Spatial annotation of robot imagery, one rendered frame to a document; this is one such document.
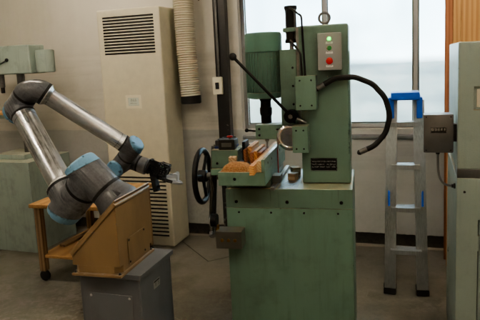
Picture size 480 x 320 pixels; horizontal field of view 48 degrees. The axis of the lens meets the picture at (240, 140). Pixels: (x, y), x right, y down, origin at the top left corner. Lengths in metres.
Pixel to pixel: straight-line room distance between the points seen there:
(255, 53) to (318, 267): 1.02
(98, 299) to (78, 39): 2.74
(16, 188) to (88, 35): 1.35
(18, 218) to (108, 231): 2.33
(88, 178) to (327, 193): 1.03
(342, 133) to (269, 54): 0.49
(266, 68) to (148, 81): 1.66
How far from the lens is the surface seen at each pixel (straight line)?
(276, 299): 2.60
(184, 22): 4.01
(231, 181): 2.33
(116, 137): 2.74
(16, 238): 4.54
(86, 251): 2.27
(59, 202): 2.43
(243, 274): 2.58
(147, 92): 4.02
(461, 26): 3.71
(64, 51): 4.75
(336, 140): 2.46
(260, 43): 2.49
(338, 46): 2.37
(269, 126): 2.56
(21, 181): 4.36
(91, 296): 2.40
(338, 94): 2.43
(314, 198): 2.41
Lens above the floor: 1.38
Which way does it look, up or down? 8 degrees down
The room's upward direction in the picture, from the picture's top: 3 degrees counter-clockwise
